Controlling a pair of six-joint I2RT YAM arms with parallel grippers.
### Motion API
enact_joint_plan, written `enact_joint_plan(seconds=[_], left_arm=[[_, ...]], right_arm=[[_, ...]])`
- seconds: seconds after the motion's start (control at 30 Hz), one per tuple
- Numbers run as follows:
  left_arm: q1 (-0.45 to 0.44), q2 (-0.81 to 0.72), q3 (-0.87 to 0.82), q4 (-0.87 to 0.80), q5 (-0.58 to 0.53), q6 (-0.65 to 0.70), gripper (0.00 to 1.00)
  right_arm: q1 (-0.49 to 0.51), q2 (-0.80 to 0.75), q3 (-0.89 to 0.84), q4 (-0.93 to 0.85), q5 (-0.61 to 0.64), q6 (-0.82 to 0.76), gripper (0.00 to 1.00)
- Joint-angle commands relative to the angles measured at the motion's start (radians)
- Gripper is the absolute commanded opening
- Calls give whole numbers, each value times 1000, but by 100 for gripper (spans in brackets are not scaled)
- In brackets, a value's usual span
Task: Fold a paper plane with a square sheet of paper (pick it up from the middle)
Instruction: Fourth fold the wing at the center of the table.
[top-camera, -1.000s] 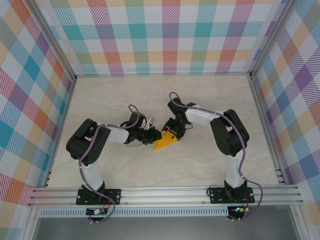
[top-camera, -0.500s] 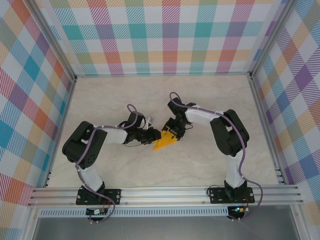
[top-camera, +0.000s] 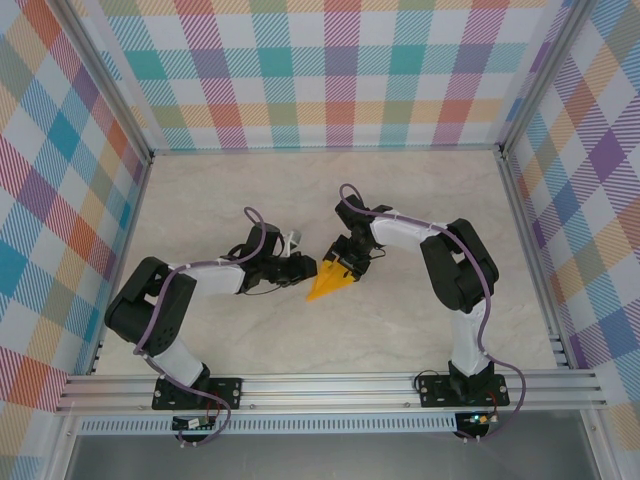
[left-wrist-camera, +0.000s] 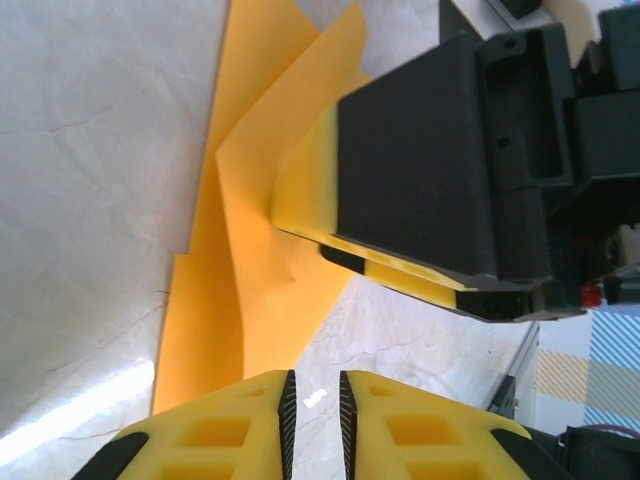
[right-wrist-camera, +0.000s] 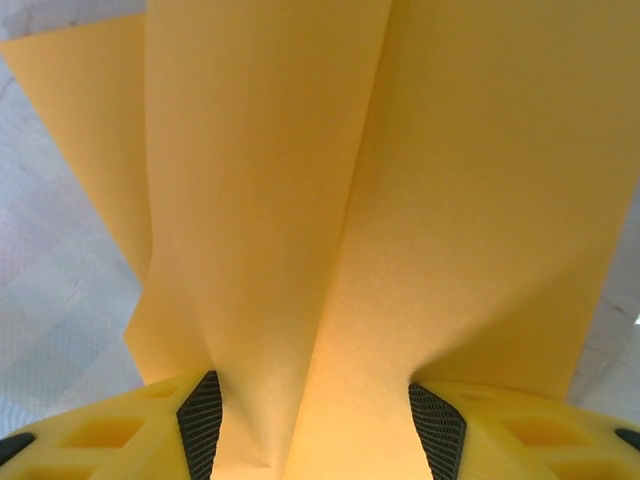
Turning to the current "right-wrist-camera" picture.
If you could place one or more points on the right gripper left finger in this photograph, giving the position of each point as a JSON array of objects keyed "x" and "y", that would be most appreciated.
[{"x": 100, "y": 440}]

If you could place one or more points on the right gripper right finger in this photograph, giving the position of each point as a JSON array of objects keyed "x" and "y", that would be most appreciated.
[{"x": 525, "y": 440}]

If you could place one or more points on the orange cloth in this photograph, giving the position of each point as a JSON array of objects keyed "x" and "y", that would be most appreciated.
[{"x": 300, "y": 200}]

